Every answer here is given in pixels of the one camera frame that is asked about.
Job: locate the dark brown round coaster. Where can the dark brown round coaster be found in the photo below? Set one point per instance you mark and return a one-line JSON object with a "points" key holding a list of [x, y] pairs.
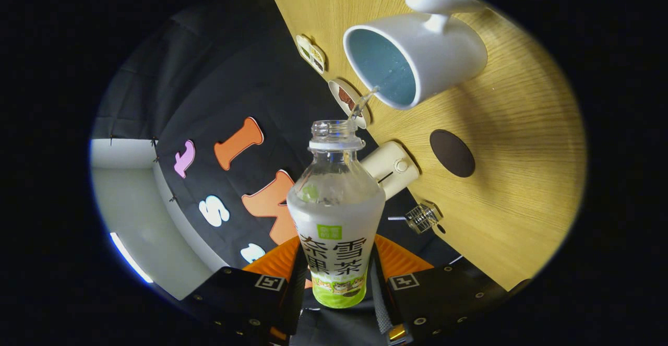
{"points": [[452, 153]]}

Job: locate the ceiling light panel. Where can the ceiling light panel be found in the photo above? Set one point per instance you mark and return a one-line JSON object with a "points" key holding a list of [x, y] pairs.
{"points": [[130, 260]]}

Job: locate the metal mesh pen holder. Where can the metal mesh pen holder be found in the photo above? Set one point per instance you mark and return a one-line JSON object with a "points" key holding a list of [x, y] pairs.
{"points": [[422, 218]]}

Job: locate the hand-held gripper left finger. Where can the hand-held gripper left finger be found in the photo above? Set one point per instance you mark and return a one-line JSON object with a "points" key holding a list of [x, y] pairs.
{"points": [[297, 294]]}

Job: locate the small white divided dish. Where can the small white divided dish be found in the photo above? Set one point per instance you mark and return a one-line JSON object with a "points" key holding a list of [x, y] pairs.
{"points": [[311, 54]]}

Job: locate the white round plate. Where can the white round plate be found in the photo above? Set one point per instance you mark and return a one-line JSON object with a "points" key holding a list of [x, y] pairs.
{"points": [[336, 91]]}

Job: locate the white toaster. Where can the white toaster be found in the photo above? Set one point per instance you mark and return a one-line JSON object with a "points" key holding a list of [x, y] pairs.
{"points": [[391, 168]]}

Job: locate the clear juice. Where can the clear juice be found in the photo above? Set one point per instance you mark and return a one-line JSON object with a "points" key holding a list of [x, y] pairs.
{"points": [[364, 103]]}

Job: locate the wooden table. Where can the wooden table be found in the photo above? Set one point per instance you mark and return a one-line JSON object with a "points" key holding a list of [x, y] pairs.
{"points": [[522, 179]]}

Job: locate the clear juice bottle white label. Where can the clear juice bottle white label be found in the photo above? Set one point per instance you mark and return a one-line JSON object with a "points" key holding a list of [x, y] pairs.
{"points": [[334, 231]]}

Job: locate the brown food pieces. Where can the brown food pieces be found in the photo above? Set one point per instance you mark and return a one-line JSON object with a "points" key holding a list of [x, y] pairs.
{"points": [[346, 97]]}

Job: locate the black backdrop cloth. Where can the black backdrop cloth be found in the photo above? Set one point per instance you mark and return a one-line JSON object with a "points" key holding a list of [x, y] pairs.
{"points": [[235, 74]]}

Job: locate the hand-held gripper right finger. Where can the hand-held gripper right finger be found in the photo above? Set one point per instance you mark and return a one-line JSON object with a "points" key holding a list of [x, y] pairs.
{"points": [[383, 304]]}

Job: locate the white cup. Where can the white cup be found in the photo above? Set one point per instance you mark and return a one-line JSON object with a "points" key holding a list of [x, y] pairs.
{"points": [[449, 48]]}

